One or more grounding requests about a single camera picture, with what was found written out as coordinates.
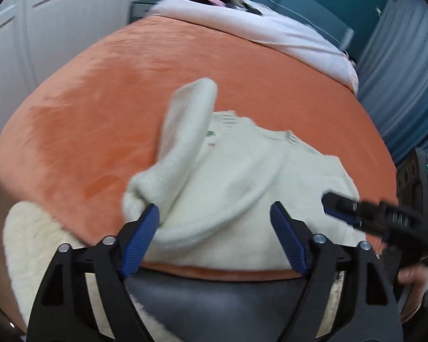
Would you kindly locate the small dark nightstand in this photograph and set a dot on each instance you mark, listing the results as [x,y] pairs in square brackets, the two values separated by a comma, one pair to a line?
[142,10]

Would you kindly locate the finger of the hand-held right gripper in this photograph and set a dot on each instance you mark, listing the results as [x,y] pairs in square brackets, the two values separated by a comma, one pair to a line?
[346,209]

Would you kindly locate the cream fluffy rug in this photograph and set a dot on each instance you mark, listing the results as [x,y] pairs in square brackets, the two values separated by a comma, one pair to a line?
[32,242]

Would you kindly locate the blue-grey curtain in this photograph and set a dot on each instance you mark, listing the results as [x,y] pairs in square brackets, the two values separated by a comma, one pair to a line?
[403,78]

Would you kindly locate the teal padded headboard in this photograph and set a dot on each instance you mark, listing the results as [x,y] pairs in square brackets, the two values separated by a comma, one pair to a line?
[306,10]

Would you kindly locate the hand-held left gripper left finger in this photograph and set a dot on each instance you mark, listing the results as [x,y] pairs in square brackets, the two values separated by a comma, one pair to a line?
[141,238]

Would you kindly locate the cream knit cardigan red buttons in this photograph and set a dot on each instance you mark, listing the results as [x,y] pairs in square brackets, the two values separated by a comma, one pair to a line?
[232,192]

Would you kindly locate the person's right hand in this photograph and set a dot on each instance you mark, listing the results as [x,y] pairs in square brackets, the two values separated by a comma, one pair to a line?
[412,278]

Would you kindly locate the white and pink duvet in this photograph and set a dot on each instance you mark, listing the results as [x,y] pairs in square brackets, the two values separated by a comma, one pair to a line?
[281,32]

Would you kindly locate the orange plush blanket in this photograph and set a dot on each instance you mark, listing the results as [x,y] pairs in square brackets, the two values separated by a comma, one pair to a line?
[128,89]

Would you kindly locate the dark grey bed base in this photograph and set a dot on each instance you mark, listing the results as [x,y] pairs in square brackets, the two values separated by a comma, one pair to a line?
[221,310]

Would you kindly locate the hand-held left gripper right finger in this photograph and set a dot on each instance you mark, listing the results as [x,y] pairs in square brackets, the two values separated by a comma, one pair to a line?
[289,237]

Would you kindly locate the white panelled wardrobe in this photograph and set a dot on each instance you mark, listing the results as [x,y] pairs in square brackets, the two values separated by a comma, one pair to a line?
[57,25]

